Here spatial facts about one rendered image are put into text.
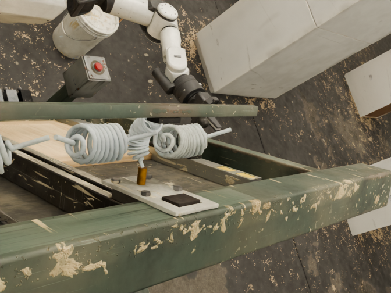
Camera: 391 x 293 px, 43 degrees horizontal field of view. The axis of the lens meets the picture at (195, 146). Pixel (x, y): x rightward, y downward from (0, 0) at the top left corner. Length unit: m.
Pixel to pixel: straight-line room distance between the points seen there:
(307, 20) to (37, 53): 1.84
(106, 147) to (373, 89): 5.65
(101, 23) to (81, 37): 0.15
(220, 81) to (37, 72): 1.54
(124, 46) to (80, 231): 3.16
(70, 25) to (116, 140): 2.51
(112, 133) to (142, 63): 3.03
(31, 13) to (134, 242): 1.10
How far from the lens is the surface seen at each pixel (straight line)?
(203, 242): 0.81
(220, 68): 4.12
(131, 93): 3.59
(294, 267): 4.25
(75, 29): 3.24
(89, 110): 0.70
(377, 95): 6.28
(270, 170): 1.56
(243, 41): 3.99
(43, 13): 1.69
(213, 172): 1.39
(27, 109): 0.65
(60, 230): 0.68
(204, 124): 1.49
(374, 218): 5.04
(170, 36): 1.76
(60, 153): 1.48
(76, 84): 2.21
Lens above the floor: 2.47
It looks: 41 degrees down
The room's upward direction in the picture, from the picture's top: 61 degrees clockwise
